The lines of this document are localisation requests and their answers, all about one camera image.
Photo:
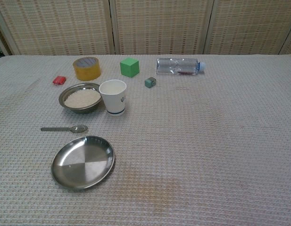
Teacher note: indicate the metal spoon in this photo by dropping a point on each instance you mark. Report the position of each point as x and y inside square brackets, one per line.
[79, 128]

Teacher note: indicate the white paper cup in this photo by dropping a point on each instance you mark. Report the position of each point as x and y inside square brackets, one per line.
[114, 103]

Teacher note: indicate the steel bowl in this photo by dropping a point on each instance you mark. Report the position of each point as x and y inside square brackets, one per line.
[84, 110]

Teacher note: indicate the white rice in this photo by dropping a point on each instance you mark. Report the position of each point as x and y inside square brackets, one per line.
[81, 99]

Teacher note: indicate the small dark green cube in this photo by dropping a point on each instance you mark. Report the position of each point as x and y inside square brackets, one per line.
[148, 83]

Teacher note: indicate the large green cube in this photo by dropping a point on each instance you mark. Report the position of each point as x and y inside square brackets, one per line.
[128, 68]

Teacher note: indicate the clear plastic water bottle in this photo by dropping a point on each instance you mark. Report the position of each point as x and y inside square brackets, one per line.
[176, 66]

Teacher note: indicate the beige woven tablecloth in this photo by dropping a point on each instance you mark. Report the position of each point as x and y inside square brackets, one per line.
[206, 141]

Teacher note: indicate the yellow tape roll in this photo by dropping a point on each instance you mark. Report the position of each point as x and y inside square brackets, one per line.
[86, 73]

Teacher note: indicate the round steel plate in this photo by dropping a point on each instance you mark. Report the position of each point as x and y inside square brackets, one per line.
[84, 164]

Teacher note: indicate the woven bamboo screen panel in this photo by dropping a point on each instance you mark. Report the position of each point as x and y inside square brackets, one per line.
[159, 26]
[290, 47]
[249, 26]
[60, 26]

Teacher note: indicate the small red block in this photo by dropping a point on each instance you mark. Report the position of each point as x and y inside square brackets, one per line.
[58, 80]

